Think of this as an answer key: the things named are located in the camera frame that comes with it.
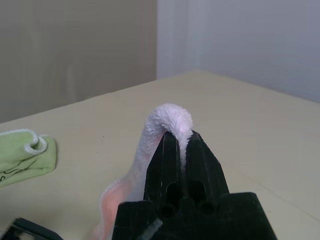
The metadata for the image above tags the pink terry towel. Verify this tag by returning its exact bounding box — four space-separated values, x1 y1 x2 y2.
86 103 195 240

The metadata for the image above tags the green folded towel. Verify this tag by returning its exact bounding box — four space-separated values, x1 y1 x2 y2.
0 128 59 188

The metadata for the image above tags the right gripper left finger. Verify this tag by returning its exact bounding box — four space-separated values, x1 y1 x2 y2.
143 131 185 209

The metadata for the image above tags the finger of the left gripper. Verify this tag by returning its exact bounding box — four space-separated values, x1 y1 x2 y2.
4 217 63 240

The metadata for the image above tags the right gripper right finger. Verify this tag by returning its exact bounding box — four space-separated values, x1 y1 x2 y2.
185 129 225 204

